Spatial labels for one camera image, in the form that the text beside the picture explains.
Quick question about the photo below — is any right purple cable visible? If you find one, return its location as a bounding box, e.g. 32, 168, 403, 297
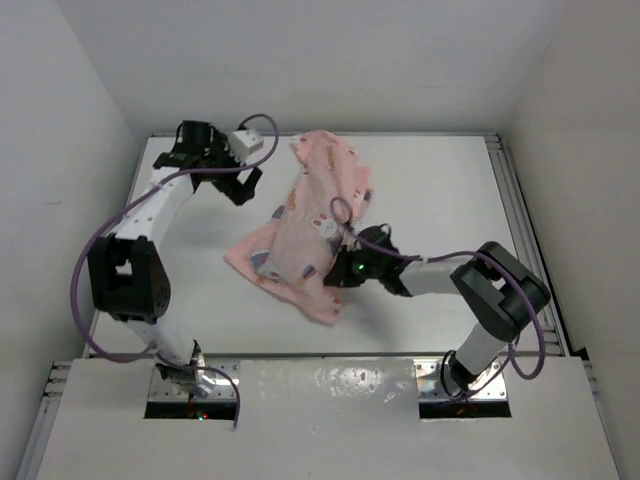
330, 197, 547, 401

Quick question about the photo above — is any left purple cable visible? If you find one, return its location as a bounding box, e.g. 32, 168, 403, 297
70, 113, 280, 429

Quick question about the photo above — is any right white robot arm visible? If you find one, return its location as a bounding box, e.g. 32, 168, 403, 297
324, 224, 551, 399

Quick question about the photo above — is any purple cable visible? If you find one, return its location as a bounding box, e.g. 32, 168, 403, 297
330, 197, 547, 401
70, 113, 280, 429

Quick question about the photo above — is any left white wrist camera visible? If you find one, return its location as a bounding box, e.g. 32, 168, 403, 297
227, 129, 264, 158

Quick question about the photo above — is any right aluminium rail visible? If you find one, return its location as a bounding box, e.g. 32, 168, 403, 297
485, 134, 570, 356

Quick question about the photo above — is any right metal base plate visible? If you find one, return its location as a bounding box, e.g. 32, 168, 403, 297
413, 357, 508, 404

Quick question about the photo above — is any pink cartoon pillowcase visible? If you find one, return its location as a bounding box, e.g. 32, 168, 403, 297
225, 130, 372, 325

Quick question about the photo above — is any white front cover panel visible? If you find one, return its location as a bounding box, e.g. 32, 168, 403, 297
38, 358, 618, 479

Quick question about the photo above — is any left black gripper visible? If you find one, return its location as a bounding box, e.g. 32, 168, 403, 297
199, 134, 258, 205

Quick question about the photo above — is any aluminium rail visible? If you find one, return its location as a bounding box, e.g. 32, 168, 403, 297
15, 361, 71, 480
485, 134, 570, 356

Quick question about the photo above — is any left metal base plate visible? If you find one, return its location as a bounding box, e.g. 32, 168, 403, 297
148, 365, 239, 403

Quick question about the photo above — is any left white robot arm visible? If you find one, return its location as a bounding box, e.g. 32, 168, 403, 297
87, 120, 264, 394

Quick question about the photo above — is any metal base plate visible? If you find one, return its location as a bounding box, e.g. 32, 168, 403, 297
148, 365, 239, 403
413, 357, 508, 404

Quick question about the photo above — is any left aluminium rail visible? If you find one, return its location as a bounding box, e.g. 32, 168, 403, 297
15, 361, 71, 480

